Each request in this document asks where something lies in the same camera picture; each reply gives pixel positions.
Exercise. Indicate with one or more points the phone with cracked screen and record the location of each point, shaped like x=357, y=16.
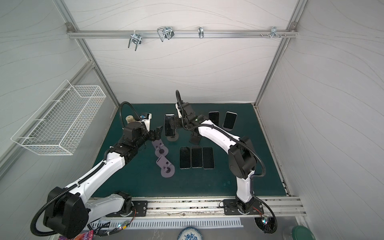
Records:
x=170, y=125

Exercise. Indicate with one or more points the pink patterned bag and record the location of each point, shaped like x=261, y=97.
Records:
x=89, y=235

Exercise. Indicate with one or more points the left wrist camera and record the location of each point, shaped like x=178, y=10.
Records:
x=146, y=120

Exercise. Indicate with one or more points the phone with dark frame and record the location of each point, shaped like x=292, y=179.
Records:
x=196, y=157

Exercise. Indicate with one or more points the white wire basket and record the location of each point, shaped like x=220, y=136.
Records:
x=57, y=127

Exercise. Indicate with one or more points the purple round stand middle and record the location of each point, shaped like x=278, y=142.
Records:
x=160, y=148

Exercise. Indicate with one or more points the blue white plate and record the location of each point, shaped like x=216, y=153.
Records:
x=190, y=233

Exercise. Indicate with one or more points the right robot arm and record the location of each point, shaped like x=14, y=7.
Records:
x=241, y=153

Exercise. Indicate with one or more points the grey round stand back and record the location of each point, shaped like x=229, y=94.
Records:
x=173, y=138

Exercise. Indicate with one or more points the purple round stand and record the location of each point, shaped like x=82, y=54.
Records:
x=160, y=148
x=167, y=168

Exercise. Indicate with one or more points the purple round stand front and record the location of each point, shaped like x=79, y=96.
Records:
x=167, y=168

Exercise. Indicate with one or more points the green round lid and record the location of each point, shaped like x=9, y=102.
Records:
x=302, y=233

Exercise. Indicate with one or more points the metal top crossbar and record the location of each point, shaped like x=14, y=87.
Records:
x=167, y=33

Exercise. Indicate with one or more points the phone with white frame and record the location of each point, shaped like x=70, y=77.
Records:
x=230, y=120

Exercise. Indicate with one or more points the phone with purple frame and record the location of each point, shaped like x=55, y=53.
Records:
x=214, y=117

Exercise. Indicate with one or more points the black folding phone stand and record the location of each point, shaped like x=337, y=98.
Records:
x=195, y=138

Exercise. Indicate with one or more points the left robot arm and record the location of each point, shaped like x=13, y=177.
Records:
x=69, y=210

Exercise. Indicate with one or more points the cream plastic bottle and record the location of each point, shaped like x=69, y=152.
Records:
x=130, y=119

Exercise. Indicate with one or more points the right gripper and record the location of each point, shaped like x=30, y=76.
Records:
x=180, y=122

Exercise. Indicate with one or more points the phone with light green frame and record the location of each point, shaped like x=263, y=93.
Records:
x=185, y=158

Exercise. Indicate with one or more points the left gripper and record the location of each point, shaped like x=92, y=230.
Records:
x=157, y=136

